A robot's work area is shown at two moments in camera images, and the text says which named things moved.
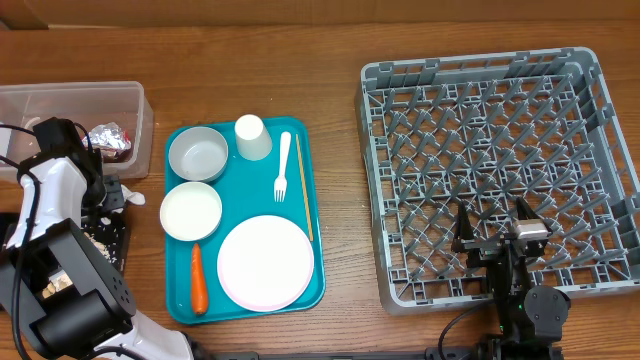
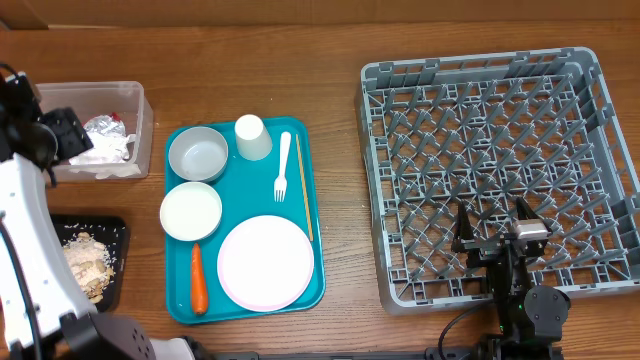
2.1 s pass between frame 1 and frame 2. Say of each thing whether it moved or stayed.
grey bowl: stayed
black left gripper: moved
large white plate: stayed
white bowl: stayed
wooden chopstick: stayed
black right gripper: stayed
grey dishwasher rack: stayed
